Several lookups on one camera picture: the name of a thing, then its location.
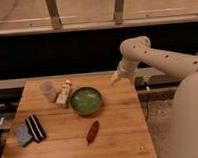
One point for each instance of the left metal window post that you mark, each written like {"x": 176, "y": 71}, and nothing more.
{"x": 53, "y": 14}

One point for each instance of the green ceramic bowl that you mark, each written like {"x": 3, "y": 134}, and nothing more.
{"x": 86, "y": 101}

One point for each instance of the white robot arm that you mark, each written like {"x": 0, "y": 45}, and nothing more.
{"x": 184, "y": 123}

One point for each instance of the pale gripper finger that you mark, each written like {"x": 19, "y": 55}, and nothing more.
{"x": 115, "y": 78}

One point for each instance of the white tube bottle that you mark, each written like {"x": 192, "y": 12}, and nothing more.
{"x": 63, "y": 96}

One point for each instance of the dried red chili pepper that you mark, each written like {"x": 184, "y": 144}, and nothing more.
{"x": 92, "y": 132}

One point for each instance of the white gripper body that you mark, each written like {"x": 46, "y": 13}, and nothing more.
{"x": 126, "y": 69}

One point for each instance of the right metal window post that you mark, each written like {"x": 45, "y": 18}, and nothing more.
{"x": 118, "y": 11}

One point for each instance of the metal window post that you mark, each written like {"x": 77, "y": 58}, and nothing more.
{"x": 118, "y": 11}
{"x": 53, "y": 14}

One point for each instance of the black white striped cloth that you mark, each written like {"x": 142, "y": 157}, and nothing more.
{"x": 35, "y": 129}

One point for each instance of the clear plastic cup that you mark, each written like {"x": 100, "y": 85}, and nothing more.
{"x": 48, "y": 89}

